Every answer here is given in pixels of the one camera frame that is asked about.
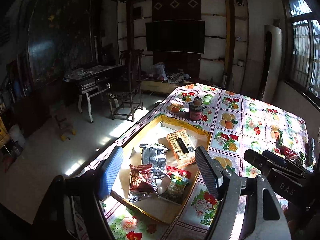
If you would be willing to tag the barred window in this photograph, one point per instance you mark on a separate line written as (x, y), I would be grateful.
(302, 47)

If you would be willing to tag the standing air conditioner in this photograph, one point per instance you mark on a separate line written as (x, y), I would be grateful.
(271, 63)

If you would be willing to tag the low tv cabinet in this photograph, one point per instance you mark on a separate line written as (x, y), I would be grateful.
(159, 86)

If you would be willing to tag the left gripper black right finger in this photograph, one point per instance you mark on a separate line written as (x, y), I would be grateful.
(210, 172)

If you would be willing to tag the wooden chair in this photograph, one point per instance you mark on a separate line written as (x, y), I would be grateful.
(125, 94)

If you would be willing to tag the black flashlight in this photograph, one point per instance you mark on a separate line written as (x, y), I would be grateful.
(310, 157)

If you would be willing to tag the yellow-rimmed shallow tray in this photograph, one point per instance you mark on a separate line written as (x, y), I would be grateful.
(155, 132)

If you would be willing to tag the green small snack packet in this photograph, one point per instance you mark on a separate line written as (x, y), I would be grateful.
(175, 190)

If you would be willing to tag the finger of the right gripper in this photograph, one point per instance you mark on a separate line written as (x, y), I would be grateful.
(276, 175)
(285, 165)

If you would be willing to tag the orange cracker pack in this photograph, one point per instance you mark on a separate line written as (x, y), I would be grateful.
(182, 147)

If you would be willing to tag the dark red small snack packet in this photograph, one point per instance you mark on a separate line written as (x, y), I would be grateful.
(141, 178)

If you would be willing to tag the small tan cup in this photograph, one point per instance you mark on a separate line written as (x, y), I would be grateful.
(197, 101)

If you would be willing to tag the white-legged side table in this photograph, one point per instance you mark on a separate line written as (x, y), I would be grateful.
(90, 83)

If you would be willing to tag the red snack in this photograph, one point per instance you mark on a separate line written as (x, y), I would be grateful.
(288, 153)

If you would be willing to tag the dark silver snack bag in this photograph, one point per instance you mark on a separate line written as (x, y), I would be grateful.
(156, 156)

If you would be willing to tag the red candy packet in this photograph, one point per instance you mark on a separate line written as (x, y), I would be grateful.
(170, 170)

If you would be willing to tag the black television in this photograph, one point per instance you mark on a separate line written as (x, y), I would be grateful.
(186, 36)

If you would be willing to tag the dark jar with pink label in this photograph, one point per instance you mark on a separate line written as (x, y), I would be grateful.
(195, 112)

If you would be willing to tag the floral fruit vinyl tablecloth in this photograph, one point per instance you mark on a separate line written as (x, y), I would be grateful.
(236, 123)

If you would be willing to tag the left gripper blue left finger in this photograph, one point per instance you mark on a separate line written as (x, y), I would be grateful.
(107, 171)

